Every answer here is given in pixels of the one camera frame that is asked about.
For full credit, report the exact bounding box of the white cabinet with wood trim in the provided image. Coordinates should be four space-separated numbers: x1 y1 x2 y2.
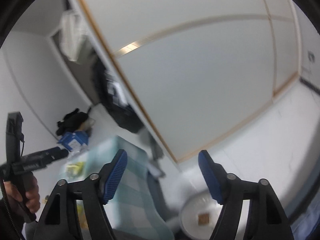
71 0 300 163

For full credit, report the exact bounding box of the yellow snack wrapper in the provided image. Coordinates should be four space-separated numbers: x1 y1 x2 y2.
66 161 86 179

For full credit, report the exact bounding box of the black clothes pile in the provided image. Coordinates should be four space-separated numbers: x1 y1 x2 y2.
55 108 89 136

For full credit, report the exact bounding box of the white trash bin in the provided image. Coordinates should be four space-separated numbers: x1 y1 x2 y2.
180 190 222 239

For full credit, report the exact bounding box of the blue patterned bedding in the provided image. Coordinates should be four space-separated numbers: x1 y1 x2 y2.
291 199 319 239

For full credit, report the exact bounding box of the white hanging bag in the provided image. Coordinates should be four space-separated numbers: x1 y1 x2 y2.
59 10 87 62

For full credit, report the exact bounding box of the person's left hand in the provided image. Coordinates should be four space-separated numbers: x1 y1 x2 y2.
4 175 41 216

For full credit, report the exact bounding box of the person's left forearm black sleeve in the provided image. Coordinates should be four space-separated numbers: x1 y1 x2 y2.
1 190 24 239

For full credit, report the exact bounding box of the black hanging coat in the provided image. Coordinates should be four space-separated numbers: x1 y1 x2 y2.
92 58 144 134

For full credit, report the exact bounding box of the teal plaid tablecloth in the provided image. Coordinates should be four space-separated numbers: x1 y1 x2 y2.
58 135 176 240

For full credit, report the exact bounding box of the blue cardboard box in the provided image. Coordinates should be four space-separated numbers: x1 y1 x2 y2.
58 131 89 152

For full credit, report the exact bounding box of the orange packet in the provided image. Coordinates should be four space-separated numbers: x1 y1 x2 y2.
198 213 210 226

